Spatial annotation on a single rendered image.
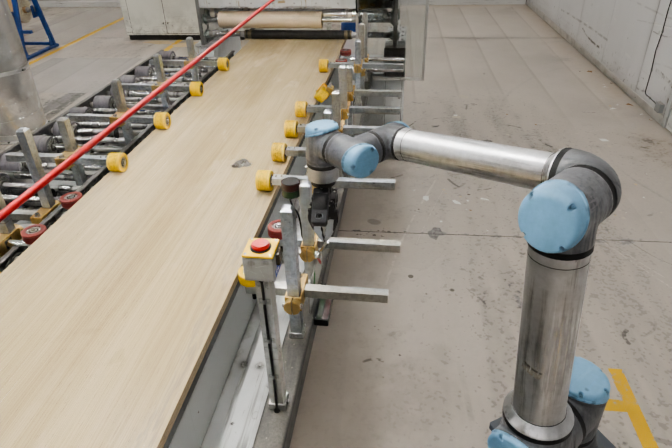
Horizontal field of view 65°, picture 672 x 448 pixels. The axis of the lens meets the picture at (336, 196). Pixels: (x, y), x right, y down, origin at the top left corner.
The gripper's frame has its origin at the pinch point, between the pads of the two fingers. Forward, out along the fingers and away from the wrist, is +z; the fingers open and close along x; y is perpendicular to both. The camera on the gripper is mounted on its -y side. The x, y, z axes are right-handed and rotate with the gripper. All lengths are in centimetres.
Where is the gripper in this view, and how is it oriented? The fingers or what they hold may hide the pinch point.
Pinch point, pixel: (324, 239)
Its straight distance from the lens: 159.0
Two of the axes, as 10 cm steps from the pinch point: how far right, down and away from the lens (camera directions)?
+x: -9.9, -0.5, 1.2
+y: 1.3, -5.1, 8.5
